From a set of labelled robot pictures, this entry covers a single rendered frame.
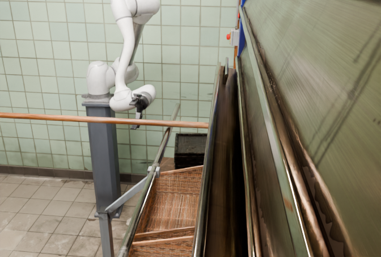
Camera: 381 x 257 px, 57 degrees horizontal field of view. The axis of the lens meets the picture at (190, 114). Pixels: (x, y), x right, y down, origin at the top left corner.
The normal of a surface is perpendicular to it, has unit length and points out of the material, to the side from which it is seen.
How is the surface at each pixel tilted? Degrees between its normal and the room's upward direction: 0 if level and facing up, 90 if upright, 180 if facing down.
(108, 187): 90
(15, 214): 0
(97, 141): 90
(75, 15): 90
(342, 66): 69
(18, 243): 0
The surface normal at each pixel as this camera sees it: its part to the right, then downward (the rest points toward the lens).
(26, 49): -0.11, 0.38
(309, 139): -0.93, -0.36
